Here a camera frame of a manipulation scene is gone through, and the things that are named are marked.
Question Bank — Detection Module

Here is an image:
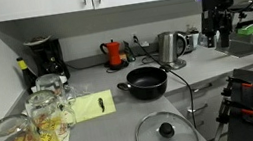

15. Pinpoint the green sponge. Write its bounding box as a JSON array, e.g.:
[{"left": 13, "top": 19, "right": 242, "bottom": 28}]
[{"left": 235, "top": 24, "right": 253, "bottom": 38}]

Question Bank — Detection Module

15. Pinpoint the black round moka coaster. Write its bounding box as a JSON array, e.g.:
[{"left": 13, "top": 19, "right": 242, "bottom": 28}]
[{"left": 103, "top": 58, "right": 130, "bottom": 74}]

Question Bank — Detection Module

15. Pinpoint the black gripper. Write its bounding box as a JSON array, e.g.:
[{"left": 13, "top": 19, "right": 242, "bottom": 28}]
[{"left": 198, "top": 5, "right": 237, "bottom": 53}]

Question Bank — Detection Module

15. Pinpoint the silver kettle base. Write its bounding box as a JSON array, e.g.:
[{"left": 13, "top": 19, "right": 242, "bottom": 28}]
[{"left": 162, "top": 56, "right": 189, "bottom": 73}]

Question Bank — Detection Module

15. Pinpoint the dark wine bottle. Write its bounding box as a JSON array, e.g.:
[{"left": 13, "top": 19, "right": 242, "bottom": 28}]
[{"left": 15, "top": 54, "right": 41, "bottom": 96}]

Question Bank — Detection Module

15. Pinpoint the stainless steel electric kettle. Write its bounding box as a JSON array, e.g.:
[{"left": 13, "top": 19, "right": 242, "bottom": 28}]
[{"left": 155, "top": 29, "right": 190, "bottom": 65}]

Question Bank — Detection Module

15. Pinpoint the white wall outlet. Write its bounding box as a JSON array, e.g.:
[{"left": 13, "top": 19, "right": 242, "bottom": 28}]
[{"left": 130, "top": 32, "right": 141, "bottom": 45}]

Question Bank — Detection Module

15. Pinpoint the black power cable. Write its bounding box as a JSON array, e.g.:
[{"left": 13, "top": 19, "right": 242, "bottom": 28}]
[{"left": 132, "top": 29, "right": 199, "bottom": 136}]

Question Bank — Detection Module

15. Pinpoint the black orange bar clamp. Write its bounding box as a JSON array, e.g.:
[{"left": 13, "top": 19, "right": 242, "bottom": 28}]
[
  {"left": 213, "top": 93, "right": 253, "bottom": 126},
  {"left": 218, "top": 73, "right": 253, "bottom": 102}
]

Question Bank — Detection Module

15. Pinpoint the stainless steel sink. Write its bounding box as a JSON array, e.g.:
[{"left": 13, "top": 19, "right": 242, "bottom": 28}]
[{"left": 213, "top": 28, "right": 253, "bottom": 62}]

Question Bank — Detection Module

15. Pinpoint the small dark object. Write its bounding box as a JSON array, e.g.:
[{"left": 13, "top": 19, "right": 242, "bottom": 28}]
[{"left": 96, "top": 96, "right": 106, "bottom": 114}]

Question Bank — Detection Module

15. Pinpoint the clear glass mug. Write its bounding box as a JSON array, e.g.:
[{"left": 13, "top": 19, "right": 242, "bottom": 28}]
[{"left": 23, "top": 86, "right": 80, "bottom": 141}]

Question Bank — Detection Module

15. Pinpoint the red moka pot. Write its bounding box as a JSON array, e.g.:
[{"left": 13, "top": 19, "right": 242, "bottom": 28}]
[{"left": 99, "top": 38, "right": 125, "bottom": 69}]

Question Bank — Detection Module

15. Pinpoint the silver toaster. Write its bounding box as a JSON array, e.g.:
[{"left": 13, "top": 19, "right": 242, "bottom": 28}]
[{"left": 177, "top": 29, "right": 200, "bottom": 55}]

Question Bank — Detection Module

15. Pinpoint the black cooking pot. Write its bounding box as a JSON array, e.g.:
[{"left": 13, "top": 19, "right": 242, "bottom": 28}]
[{"left": 114, "top": 63, "right": 172, "bottom": 105}]

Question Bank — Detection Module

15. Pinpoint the black coffee maker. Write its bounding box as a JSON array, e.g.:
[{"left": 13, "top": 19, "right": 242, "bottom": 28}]
[{"left": 22, "top": 32, "right": 71, "bottom": 87}]

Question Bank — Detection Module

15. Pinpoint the glass lid with black knob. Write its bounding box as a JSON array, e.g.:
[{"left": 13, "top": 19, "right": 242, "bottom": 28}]
[{"left": 131, "top": 105, "right": 200, "bottom": 141}]

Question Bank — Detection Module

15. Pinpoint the metal drawer handle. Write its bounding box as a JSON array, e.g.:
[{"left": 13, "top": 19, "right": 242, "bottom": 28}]
[
  {"left": 191, "top": 82, "right": 214, "bottom": 94},
  {"left": 186, "top": 103, "right": 209, "bottom": 115}
]

